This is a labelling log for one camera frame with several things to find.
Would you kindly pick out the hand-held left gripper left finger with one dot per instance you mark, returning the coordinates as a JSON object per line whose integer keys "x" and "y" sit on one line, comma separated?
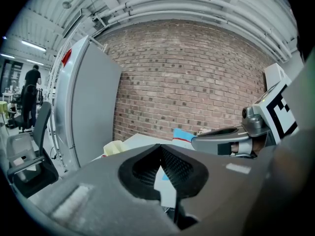
{"x": 105, "y": 193}

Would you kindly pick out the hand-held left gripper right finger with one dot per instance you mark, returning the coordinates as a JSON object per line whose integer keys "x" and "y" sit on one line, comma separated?
{"x": 221, "y": 178}

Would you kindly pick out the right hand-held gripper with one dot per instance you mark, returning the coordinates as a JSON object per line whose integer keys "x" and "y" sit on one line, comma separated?
{"x": 270, "y": 112}

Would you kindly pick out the blue packet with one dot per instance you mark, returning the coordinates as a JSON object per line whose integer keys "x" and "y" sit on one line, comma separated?
{"x": 183, "y": 138}

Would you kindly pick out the cream plastic container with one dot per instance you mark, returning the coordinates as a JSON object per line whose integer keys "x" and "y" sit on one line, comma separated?
{"x": 114, "y": 147}

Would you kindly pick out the person's right hand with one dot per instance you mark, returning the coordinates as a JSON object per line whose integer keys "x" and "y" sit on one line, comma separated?
{"x": 258, "y": 145}

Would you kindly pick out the black mesh office chair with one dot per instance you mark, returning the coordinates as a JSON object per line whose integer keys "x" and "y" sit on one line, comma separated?
{"x": 41, "y": 136}

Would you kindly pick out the grey refrigerator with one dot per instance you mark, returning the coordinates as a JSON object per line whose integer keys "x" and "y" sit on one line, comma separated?
{"x": 93, "y": 102}

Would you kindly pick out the grey plastic bin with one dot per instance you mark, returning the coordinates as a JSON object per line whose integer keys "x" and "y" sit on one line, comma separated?
{"x": 22, "y": 151}

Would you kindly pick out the yellow round table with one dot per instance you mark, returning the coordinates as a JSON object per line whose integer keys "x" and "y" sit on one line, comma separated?
{"x": 2, "y": 107}

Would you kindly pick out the white ceiling pipes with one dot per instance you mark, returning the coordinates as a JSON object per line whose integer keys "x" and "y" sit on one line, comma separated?
{"x": 184, "y": 7}

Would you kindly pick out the red refrigerator sticker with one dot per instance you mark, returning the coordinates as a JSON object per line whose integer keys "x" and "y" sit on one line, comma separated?
{"x": 67, "y": 57}

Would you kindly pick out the ceiling strip light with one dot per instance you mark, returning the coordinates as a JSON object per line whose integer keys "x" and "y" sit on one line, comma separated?
{"x": 7, "y": 56}
{"x": 34, "y": 45}
{"x": 35, "y": 62}

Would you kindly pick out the ceiling smoke detector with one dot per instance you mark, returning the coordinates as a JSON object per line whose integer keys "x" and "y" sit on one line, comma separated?
{"x": 66, "y": 5}

